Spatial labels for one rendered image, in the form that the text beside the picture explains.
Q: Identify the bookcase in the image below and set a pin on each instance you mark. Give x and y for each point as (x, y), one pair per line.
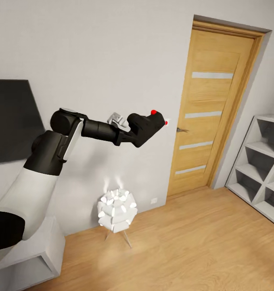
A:
(259, 200)
(33, 261)

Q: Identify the digital camera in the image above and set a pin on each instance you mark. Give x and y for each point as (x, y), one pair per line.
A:
(143, 128)

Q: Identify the door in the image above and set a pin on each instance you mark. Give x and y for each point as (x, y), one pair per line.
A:
(219, 65)

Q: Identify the wall mounted tv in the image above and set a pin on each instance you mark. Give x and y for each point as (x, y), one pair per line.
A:
(20, 121)

